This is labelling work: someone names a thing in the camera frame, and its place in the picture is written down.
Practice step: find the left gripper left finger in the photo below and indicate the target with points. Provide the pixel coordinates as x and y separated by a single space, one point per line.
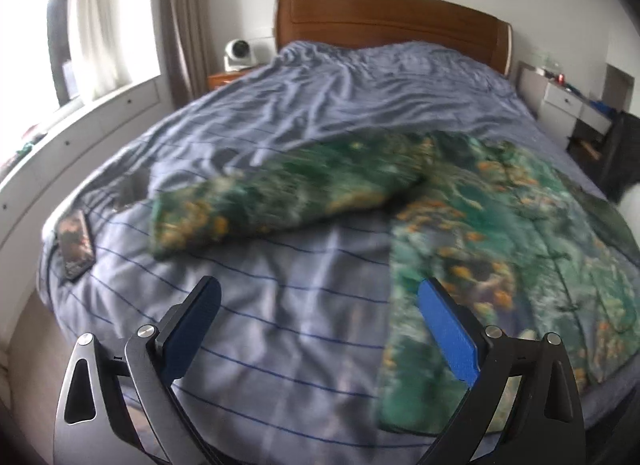
92 423

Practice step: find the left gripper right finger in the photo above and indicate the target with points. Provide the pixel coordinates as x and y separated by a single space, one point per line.
545 423

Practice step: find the green patterned padded jacket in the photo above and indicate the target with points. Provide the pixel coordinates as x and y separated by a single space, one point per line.
503 232

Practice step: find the blue checked bed duvet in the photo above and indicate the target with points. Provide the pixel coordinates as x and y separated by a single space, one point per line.
288 372

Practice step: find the smartphone with orange screen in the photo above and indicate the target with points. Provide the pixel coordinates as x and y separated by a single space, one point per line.
75 243

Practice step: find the white window sill cabinet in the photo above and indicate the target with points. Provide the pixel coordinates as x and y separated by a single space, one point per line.
57 165

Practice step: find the black jacket on chair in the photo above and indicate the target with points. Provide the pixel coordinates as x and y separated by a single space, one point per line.
620 157

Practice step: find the white desk with drawers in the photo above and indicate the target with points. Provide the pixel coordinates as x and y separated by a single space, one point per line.
560 114

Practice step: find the wooden nightstand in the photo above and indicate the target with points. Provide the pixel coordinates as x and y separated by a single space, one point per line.
220 79

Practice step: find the brown wooden headboard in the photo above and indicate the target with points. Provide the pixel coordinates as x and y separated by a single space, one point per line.
361 24

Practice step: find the beige curtain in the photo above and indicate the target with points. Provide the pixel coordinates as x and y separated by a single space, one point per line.
188 48

